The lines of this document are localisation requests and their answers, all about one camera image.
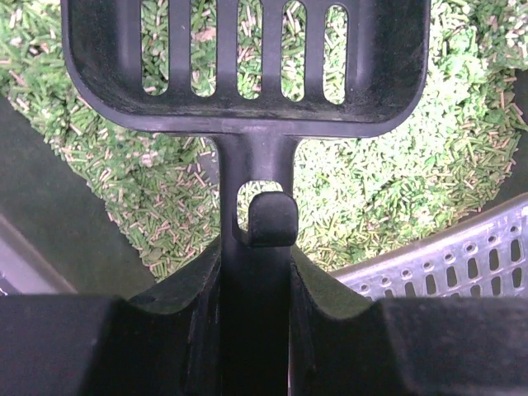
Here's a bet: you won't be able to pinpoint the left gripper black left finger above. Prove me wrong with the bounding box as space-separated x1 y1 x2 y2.
1 247 220 395

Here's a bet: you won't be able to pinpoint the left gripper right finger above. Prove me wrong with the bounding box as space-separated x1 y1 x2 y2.
290 257 527 395

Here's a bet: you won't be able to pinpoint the dark green litter box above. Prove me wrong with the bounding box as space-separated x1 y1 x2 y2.
0 65 528 306

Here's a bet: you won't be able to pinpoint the black litter scoop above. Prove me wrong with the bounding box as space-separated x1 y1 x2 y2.
61 1 431 395

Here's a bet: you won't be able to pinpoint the green litter pellets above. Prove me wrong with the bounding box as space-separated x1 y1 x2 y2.
1 1 527 279

